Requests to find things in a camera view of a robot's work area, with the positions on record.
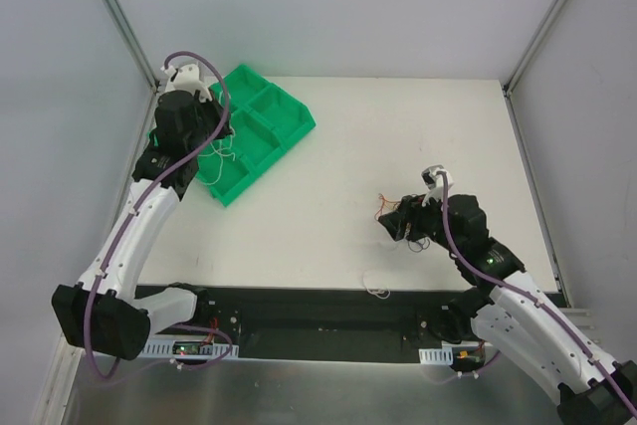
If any coloured wire bundle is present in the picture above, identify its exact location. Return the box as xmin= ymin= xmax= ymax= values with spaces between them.
xmin=375 ymin=191 xmax=432 ymax=254

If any white wire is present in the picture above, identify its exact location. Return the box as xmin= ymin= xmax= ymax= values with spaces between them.
xmin=361 ymin=269 xmax=391 ymax=300
xmin=197 ymin=131 xmax=237 ymax=185

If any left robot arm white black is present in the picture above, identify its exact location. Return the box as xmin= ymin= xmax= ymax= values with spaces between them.
xmin=52 ymin=90 xmax=232 ymax=360

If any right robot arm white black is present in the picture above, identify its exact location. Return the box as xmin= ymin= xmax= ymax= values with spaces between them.
xmin=377 ymin=195 xmax=636 ymax=424

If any green compartment tray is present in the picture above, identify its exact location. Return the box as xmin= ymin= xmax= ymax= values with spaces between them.
xmin=146 ymin=63 xmax=317 ymax=209

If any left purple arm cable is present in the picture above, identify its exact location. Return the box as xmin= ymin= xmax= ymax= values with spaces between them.
xmin=82 ymin=50 xmax=235 ymax=382

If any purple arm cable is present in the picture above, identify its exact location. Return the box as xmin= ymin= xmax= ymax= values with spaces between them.
xmin=432 ymin=170 xmax=637 ymax=421
xmin=82 ymin=50 xmax=235 ymax=382

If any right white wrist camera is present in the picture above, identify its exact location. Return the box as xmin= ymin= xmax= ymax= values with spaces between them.
xmin=421 ymin=165 xmax=454 ymax=206

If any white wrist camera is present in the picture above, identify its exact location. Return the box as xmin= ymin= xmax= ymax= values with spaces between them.
xmin=421 ymin=165 xmax=454 ymax=206
xmin=161 ymin=63 xmax=213 ymax=103

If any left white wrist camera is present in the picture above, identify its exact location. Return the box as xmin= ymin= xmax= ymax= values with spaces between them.
xmin=161 ymin=63 xmax=213 ymax=103

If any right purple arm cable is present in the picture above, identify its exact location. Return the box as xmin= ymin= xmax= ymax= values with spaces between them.
xmin=432 ymin=170 xmax=637 ymax=421

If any right white cable duct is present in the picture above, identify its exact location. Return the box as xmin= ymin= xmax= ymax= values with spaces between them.
xmin=418 ymin=346 xmax=454 ymax=366

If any white cable duct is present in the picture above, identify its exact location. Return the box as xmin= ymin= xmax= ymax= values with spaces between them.
xmin=418 ymin=346 xmax=454 ymax=366
xmin=138 ymin=338 xmax=239 ymax=360

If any right aluminium frame post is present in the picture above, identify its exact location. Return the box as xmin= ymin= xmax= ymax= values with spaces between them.
xmin=503 ymin=0 xmax=570 ymax=98

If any aluminium frame post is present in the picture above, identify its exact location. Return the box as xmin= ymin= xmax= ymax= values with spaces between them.
xmin=102 ymin=0 xmax=160 ymax=93
xmin=503 ymin=0 xmax=570 ymax=98

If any left aluminium frame post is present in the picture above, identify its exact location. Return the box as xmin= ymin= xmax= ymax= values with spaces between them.
xmin=102 ymin=0 xmax=160 ymax=93

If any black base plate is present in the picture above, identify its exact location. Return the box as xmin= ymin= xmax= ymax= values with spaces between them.
xmin=188 ymin=287 xmax=476 ymax=363

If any aluminium frame rail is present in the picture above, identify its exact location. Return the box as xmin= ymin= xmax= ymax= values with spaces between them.
xmin=560 ymin=308 xmax=596 ymax=330

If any left white cable duct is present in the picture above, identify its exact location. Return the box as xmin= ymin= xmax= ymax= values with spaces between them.
xmin=138 ymin=338 xmax=239 ymax=360

